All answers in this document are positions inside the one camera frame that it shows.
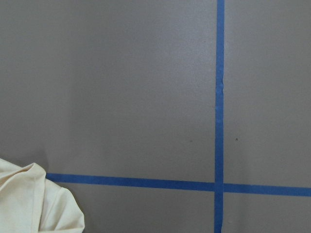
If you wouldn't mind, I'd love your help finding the beige long-sleeve printed shirt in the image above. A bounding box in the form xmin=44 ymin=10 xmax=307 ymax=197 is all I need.
xmin=0 ymin=159 xmax=85 ymax=233

